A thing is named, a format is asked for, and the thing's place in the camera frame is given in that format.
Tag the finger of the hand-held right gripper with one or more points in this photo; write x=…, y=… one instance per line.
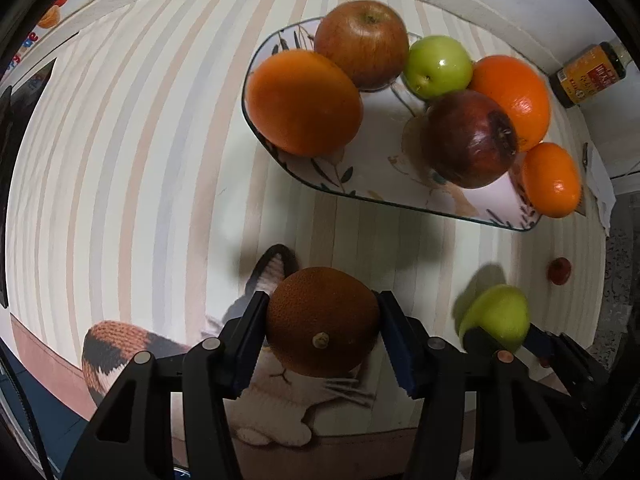
x=537, y=340
x=480, y=342

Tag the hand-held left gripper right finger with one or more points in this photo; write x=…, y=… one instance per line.
x=400, y=345

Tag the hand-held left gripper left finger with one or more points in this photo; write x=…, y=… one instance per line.
x=250, y=345

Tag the green apple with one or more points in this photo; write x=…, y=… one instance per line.
x=497, y=315
x=438, y=65

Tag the brown russet round fruit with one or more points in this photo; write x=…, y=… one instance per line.
x=322, y=322

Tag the oval floral ceramic plate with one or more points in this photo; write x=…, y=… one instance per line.
x=380, y=160

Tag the dark red apple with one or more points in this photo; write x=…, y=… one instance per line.
x=470, y=137

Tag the large orange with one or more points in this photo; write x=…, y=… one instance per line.
x=305, y=102

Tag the white crumpled cloth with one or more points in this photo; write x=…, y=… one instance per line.
x=600, y=185

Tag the striped cat print tablecloth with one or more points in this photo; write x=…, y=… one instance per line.
x=150, y=160

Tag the blue kitchen cabinet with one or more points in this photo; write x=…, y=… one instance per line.
x=45, y=410

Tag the dark soy sauce bottle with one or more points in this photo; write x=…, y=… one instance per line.
x=585, y=77

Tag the black gas stove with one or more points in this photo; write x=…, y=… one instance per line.
x=35, y=80

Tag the colourful wall sticker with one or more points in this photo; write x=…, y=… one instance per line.
x=50, y=15

